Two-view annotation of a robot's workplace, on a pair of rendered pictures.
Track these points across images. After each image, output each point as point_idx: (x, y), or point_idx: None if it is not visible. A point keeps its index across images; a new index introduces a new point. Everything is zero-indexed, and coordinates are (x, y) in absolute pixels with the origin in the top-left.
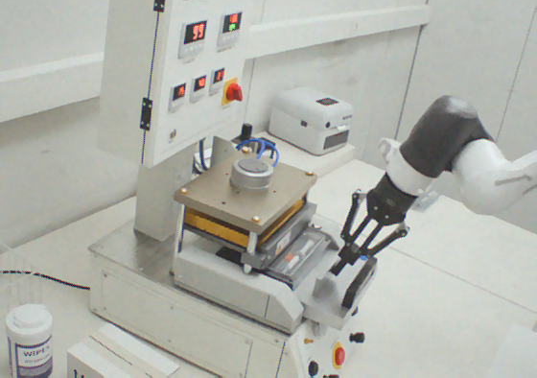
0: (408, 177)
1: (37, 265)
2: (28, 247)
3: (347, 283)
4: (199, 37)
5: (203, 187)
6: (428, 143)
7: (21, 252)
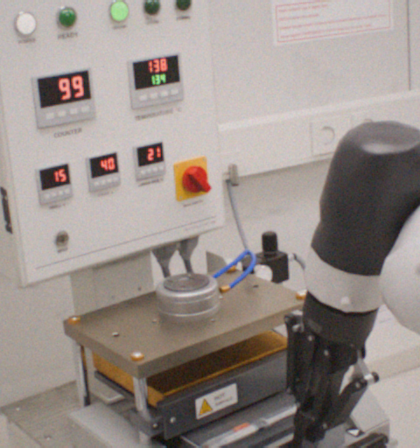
0: (320, 277)
1: None
2: (3, 419)
3: None
4: (79, 97)
5: (110, 315)
6: (329, 211)
7: None
